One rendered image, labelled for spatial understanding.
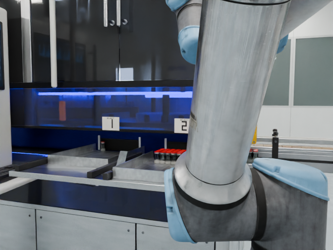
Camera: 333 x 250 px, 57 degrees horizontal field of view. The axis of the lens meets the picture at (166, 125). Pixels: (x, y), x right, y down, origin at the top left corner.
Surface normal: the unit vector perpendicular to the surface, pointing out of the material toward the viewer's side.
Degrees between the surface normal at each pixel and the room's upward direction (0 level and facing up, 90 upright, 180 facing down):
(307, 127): 90
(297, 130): 90
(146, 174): 90
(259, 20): 123
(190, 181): 68
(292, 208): 82
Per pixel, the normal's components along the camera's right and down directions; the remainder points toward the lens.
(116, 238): -0.32, 0.07
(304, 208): 0.06, 0.07
